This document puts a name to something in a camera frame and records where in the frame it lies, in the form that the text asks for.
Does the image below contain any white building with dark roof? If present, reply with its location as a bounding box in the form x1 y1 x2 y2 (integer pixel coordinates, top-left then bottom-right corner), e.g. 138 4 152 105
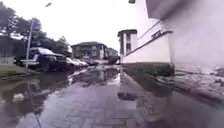
117 28 138 58

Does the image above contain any row of parked cars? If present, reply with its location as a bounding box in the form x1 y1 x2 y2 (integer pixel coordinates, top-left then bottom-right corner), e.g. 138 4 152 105
64 57 99 69

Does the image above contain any low green hedge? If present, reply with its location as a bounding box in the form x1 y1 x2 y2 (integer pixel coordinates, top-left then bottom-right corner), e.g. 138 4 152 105
122 62 175 77

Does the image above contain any wet grey paved road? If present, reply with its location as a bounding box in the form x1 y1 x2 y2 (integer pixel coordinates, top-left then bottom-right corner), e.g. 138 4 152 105
0 64 224 128

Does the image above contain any dark car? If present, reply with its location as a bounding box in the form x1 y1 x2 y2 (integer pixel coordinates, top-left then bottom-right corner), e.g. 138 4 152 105
14 46 68 72

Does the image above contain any large white building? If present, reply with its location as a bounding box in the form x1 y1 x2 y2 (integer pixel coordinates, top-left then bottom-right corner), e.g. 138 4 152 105
120 0 224 68

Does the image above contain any row of trees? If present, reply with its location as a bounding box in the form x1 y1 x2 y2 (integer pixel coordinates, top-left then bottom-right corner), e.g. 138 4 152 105
0 1 73 59

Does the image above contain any street lamp pole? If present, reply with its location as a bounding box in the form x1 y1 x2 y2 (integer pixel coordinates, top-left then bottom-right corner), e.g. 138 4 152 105
25 1 53 70

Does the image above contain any rough stone pavement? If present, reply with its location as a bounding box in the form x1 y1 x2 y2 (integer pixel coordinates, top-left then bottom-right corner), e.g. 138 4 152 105
156 64 224 101

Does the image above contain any grass strip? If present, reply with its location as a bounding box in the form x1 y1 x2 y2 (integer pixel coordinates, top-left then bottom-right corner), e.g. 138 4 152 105
0 63 38 79

